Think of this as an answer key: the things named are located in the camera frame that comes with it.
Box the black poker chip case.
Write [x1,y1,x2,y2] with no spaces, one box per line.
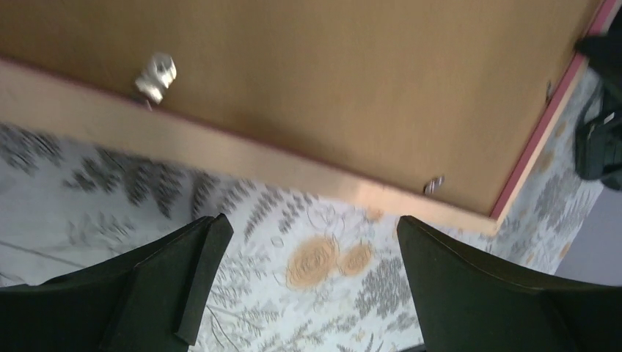
[574,13,621,191]

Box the silver frame retaining clip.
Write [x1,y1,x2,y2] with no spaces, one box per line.
[134,53,177,104]

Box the floral patterned table mat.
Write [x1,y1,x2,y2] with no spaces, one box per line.
[0,67,606,352]

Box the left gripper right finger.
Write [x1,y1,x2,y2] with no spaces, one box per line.
[397,216,621,351]

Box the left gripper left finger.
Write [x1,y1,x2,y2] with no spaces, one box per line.
[1,215,233,351]

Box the pink wooden picture frame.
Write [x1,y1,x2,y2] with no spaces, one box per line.
[1,1,621,235]

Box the brown cardboard backing board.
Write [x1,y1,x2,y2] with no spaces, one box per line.
[1,1,600,214]

